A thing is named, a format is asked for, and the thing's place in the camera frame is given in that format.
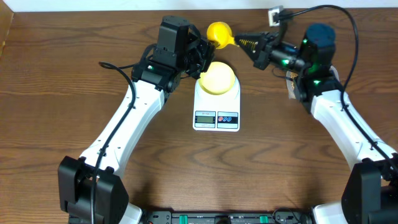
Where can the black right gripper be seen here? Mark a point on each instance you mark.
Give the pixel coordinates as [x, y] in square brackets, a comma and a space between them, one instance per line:
[262, 54]

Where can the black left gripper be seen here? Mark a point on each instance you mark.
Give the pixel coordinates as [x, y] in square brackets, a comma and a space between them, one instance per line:
[203, 50]

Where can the yellow plastic scoop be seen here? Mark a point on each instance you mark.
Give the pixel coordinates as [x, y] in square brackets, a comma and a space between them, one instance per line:
[220, 34]

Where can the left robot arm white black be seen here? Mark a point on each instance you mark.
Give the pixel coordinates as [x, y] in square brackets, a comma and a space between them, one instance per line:
[90, 186]

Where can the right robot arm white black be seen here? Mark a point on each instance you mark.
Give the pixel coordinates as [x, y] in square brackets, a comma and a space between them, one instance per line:
[370, 195]

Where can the yellow plastic bowl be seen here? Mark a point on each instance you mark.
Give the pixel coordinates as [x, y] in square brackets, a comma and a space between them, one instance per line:
[218, 79]

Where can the white digital kitchen scale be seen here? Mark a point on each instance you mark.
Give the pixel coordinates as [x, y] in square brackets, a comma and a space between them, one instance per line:
[217, 112]

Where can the clear container of soybeans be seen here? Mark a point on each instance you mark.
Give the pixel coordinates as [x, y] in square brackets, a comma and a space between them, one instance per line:
[290, 84]

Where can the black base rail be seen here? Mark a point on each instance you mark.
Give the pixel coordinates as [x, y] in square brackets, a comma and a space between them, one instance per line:
[165, 217]

